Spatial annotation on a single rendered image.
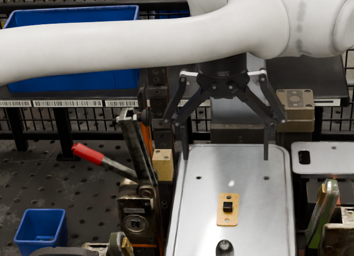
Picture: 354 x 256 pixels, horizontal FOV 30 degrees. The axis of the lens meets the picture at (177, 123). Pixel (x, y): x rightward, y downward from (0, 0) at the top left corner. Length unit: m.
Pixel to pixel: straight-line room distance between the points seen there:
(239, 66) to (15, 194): 0.95
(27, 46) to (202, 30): 0.20
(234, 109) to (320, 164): 0.22
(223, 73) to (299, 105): 0.40
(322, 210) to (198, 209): 0.24
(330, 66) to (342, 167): 0.33
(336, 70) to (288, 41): 0.75
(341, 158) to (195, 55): 0.64
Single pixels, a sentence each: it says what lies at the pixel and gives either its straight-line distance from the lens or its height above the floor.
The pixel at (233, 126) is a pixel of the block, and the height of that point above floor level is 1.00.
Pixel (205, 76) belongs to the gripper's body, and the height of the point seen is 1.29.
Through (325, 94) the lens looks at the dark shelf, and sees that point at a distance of 1.46.
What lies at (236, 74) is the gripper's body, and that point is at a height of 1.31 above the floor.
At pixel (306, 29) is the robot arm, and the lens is 0.79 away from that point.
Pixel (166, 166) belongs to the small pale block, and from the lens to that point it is 1.24.
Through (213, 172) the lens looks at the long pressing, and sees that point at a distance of 1.29.
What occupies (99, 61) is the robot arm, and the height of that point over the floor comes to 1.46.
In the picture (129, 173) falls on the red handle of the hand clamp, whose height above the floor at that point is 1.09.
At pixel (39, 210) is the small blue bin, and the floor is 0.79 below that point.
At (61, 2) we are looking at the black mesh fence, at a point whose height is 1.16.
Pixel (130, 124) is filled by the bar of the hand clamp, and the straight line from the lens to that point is 1.09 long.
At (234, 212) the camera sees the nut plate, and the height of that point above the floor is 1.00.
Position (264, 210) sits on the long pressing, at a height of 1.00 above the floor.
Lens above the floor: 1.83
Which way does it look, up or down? 36 degrees down
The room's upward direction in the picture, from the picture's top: 5 degrees counter-clockwise
